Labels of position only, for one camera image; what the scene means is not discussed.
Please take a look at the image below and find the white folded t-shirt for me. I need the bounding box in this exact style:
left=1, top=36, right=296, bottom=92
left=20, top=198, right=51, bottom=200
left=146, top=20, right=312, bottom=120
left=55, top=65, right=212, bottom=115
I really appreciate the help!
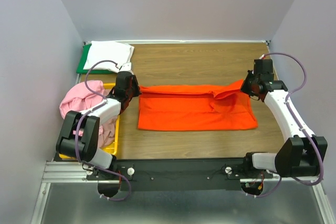
left=84, top=41, right=134, bottom=73

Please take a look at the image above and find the green folded t-shirt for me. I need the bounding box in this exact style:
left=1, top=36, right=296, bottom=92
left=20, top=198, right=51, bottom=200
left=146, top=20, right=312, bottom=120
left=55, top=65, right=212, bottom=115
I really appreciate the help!
left=76, top=44, right=113, bottom=74

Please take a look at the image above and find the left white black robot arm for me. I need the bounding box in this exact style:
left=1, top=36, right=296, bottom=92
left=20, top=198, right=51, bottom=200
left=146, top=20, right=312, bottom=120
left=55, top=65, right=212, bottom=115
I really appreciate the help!
left=56, top=70, right=141, bottom=179

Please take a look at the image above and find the yellow plastic bin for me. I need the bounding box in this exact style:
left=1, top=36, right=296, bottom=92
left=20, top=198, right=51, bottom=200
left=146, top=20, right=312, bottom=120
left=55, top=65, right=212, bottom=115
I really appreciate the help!
left=59, top=82, right=123, bottom=159

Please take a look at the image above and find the orange t-shirt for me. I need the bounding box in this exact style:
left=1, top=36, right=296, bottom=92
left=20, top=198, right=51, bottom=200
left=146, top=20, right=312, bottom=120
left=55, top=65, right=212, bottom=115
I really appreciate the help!
left=138, top=80, right=258, bottom=131

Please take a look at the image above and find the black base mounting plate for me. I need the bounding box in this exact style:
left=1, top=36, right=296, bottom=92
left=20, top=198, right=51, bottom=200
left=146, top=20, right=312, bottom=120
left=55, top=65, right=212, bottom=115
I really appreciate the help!
left=87, top=157, right=272, bottom=196

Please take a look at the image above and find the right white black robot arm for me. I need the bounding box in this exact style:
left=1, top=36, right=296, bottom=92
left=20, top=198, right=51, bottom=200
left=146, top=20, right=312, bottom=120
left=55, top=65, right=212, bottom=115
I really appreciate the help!
left=240, top=58, right=328, bottom=180

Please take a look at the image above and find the mauve crumpled t-shirt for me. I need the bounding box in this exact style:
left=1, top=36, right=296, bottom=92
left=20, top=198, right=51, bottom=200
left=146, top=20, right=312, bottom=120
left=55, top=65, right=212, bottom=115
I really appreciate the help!
left=98, top=116, right=117, bottom=148

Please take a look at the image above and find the pink crumpled t-shirt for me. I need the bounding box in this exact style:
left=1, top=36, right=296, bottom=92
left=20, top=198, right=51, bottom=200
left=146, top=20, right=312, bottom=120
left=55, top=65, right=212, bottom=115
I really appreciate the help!
left=59, top=80, right=106, bottom=135

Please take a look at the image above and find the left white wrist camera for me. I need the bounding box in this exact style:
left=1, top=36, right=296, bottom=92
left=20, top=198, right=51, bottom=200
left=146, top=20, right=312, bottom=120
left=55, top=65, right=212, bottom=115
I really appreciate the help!
left=119, top=62, right=132, bottom=72

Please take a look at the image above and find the aluminium frame rail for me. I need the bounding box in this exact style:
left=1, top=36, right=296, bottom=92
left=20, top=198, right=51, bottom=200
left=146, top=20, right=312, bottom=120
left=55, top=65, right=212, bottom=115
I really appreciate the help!
left=32, top=162, right=334, bottom=223

